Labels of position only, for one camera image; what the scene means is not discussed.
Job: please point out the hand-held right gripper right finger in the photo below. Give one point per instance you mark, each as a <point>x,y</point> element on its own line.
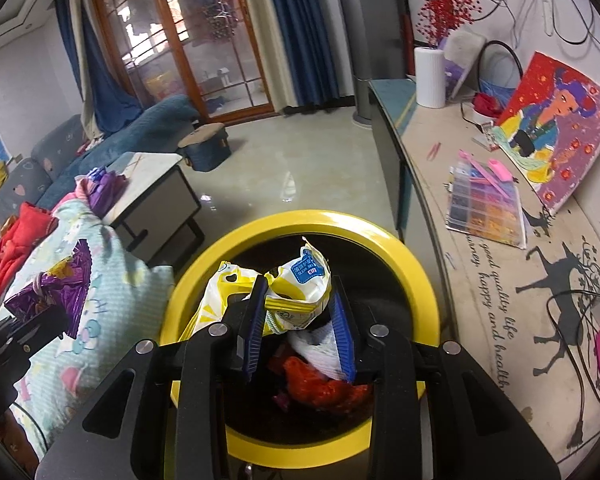
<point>342,340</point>

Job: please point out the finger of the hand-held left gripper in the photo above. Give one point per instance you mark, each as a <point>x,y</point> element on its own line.
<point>35,322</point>

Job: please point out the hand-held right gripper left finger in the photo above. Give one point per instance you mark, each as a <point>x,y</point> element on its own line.
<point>255,330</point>

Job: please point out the white foam fruit net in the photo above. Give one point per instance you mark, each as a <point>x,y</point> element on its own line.
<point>315,352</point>

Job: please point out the purple foil wrapper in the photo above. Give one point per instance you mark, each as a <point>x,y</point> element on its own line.
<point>60,285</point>

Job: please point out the red snack wrapper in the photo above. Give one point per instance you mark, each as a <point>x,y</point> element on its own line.
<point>320,387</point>

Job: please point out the yellow white plastic bag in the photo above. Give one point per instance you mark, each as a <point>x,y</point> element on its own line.
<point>300,280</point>

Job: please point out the yellow rim trash bin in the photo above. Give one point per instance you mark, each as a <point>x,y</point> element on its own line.
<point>330,220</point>

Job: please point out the cartoon printed blanket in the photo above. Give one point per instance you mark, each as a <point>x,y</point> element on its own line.
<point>115,280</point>

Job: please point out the red blanket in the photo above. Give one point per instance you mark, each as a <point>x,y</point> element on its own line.
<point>25,230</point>

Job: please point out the television cabinet with printed top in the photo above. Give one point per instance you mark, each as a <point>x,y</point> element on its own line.
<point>455,285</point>

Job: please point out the purple pink cloth pile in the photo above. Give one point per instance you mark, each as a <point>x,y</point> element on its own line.
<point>105,187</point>

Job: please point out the grey heart pattern sofa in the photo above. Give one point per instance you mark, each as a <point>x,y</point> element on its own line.
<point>55,145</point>

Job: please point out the clear bead organizer box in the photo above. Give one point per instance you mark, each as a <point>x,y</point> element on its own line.
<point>487,215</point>

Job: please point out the grey round ottoman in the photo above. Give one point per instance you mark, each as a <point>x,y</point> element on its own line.
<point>205,145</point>

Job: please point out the white top coffee table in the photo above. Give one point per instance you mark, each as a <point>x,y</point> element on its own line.
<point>150,165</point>

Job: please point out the pink tweezers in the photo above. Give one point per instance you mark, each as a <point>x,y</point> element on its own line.
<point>434,150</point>

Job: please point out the pink pen tool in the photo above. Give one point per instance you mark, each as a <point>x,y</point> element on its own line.
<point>485,172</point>

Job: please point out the pink tray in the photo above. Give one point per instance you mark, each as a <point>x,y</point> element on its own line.
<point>500,169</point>

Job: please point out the blue plush sofa cover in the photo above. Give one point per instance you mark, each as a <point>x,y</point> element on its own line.
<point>150,120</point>

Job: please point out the small printed packet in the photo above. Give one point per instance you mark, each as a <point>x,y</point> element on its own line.
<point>490,137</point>

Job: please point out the blue curtain with beige edge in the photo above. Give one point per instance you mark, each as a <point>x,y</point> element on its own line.
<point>100,75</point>

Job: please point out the white ribbed vase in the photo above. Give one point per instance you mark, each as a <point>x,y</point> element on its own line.
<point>430,77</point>

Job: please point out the red cloth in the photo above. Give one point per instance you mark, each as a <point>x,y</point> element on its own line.
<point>485,102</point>

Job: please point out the colourful figure painting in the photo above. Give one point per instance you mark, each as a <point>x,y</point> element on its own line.
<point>555,130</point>

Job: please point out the wooden sliding glass door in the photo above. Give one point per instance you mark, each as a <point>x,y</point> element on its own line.
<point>190,35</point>

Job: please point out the grey standing air conditioner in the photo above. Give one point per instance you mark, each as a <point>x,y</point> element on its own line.
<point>370,35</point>

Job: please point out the long blue curtain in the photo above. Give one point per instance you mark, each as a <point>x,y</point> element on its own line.
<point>300,25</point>

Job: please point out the white canvas board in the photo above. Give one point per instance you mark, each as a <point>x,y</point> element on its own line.
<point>462,55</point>

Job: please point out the red berry branches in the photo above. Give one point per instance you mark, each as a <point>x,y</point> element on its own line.
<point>445,10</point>

